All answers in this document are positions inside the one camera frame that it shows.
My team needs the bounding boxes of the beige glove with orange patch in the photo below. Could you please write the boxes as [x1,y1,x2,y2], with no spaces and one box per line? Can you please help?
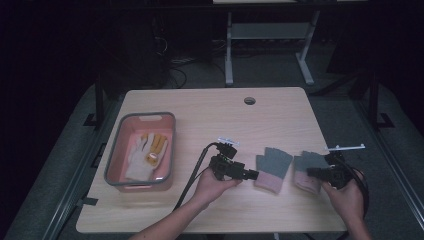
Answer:
[143,132,169,168]

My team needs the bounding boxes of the grey and pink fingerless glove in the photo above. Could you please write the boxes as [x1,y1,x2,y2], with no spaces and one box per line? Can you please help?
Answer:
[293,150,331,195]
[254,146,294,195]

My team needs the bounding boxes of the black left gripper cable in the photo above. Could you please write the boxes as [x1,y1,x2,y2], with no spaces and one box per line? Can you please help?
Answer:
[173,142,221,212]

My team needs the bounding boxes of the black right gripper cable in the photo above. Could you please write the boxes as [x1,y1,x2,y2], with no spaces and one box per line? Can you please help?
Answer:
[339,156,371,218]

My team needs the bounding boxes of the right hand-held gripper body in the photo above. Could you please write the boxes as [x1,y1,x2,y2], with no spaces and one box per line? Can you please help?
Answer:
[324,143,366,191]

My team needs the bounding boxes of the grey metal rail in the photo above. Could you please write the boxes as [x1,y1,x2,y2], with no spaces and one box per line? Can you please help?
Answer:
[42,99,118,240]
[353,99,424,222]

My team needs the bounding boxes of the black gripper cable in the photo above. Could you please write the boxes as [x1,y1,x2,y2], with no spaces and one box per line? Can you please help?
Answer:
[339,156,371,218]
[173,142,221,212]

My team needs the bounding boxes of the black metal stand post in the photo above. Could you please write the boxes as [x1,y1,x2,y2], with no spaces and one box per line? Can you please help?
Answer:
[83,75,107,128]
[367,71,396,130]

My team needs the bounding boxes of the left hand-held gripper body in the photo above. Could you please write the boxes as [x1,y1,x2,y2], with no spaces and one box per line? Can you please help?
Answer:
[209,136,246,182]

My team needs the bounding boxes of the cables on floor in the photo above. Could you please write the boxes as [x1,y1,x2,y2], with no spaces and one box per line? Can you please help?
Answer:
[163,56,201,90]

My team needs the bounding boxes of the white metal table frame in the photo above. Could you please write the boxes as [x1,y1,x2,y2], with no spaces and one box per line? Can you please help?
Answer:
[224,11,322,86]

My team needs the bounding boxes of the person's right hand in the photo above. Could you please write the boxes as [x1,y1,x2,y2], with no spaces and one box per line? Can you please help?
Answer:
[320,169,367,227]

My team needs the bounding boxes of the person's left hand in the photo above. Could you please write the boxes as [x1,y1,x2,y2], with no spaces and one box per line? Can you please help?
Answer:
[192,167,243,207]

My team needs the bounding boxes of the black tape strip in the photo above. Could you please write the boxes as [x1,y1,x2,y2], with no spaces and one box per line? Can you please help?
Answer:
[75,196,100,207]

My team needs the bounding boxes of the pink basin with grey rim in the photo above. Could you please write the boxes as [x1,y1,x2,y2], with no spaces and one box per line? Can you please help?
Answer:
[103,111,177,193]

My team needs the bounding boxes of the beige knit glove orange fingers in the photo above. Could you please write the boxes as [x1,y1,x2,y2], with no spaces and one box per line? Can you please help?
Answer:
[124,133,158,183]

